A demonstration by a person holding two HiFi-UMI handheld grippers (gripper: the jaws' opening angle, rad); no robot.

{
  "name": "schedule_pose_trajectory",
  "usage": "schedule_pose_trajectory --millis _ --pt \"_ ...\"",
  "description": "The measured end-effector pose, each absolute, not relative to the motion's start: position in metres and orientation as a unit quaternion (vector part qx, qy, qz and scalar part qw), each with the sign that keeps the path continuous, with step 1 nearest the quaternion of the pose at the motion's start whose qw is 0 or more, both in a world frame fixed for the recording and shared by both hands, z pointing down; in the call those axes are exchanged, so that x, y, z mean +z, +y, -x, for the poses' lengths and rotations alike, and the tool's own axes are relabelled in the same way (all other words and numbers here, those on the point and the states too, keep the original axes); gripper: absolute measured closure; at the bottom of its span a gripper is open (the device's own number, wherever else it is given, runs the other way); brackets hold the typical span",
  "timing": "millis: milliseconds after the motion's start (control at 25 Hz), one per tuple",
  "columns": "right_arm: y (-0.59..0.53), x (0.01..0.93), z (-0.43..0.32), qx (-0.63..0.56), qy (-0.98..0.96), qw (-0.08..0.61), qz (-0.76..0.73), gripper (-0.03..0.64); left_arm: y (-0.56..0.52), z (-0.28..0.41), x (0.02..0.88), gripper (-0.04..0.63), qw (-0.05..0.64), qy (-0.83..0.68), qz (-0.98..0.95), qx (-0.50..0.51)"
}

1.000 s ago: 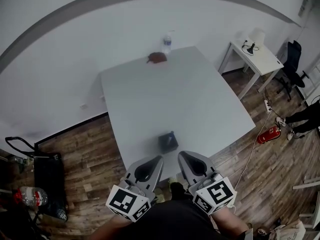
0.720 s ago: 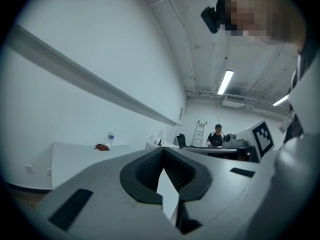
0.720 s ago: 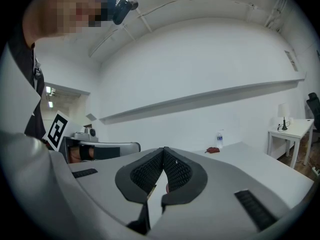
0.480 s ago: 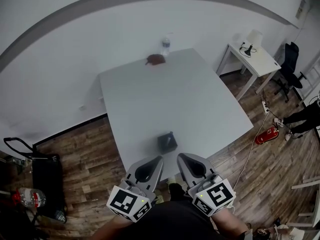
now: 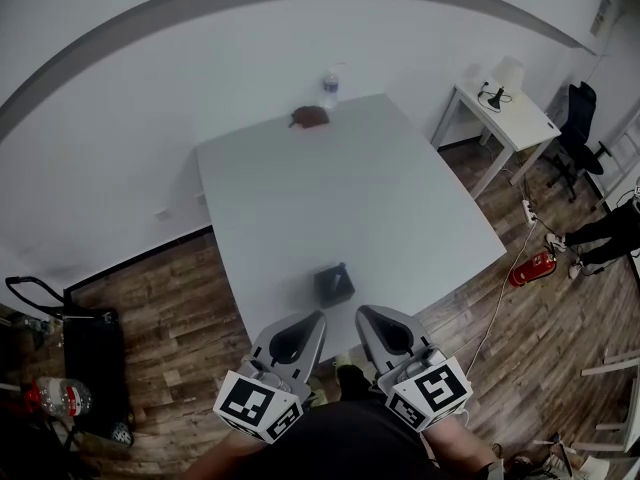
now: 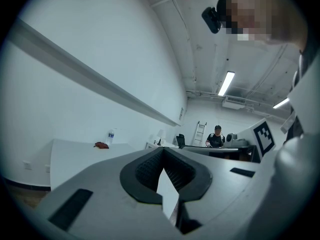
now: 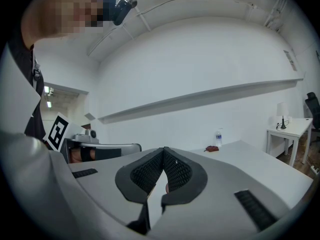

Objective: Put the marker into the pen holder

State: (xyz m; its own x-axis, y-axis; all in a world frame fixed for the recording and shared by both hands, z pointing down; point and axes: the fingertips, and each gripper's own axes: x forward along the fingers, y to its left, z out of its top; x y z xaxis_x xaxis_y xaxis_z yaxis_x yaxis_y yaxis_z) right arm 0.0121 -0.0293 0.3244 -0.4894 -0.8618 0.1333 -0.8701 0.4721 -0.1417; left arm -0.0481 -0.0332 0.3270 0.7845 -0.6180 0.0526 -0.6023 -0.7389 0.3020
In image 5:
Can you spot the large red-capped plastic bottle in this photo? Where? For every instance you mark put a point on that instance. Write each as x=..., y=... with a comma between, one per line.
x=62, y=398

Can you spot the black office chair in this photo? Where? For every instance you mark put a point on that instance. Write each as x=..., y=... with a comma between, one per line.
x=580, y=133

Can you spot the black pen holder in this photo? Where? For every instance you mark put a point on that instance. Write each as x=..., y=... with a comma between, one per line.
x=330, y=293

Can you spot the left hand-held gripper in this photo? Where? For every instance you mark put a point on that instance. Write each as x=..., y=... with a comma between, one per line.
x=295, y=368

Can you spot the white frame chair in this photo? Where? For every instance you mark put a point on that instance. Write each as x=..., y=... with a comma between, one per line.
x=620, y=403

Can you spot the black trolley case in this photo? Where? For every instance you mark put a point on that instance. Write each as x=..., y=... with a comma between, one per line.
x=95, y=368

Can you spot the white power strip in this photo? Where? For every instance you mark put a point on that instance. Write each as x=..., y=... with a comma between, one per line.
x=529, y=211

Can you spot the person's black clothing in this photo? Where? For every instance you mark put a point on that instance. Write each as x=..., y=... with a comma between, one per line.
x=350, y=443

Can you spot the person's right forearm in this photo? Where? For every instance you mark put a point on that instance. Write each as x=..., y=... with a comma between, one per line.
x=460, y=450

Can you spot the red fire extinguisher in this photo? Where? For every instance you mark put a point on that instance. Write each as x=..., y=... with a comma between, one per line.
x=532, y=269

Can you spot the white side table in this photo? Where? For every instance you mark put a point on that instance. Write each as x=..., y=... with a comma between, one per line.
x=515, y=118

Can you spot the white lamp shade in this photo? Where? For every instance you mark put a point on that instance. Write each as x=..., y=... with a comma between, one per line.
x=508, y=74

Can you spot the clear plastic water bottle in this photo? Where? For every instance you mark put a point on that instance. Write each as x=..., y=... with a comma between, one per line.
x=330, y=89

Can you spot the person's left forearm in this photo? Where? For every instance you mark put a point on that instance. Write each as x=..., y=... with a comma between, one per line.
x=225, y=460

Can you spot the brown cap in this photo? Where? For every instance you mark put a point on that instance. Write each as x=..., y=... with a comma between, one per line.
x=310, y=116

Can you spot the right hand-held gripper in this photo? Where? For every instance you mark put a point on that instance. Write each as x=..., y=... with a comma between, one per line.
x=425, y=393

